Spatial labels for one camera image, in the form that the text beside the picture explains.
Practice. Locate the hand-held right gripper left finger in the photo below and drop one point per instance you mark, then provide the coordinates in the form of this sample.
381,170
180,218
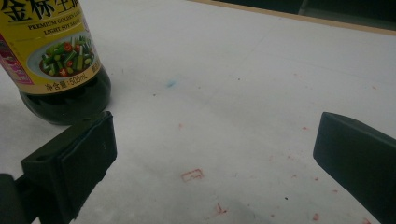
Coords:
74,165

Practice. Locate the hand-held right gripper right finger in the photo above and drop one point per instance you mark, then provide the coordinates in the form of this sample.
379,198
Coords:
361,158

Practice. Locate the dark soy sauce bottle yellow label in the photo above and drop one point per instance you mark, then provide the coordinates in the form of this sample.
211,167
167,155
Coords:
53,46

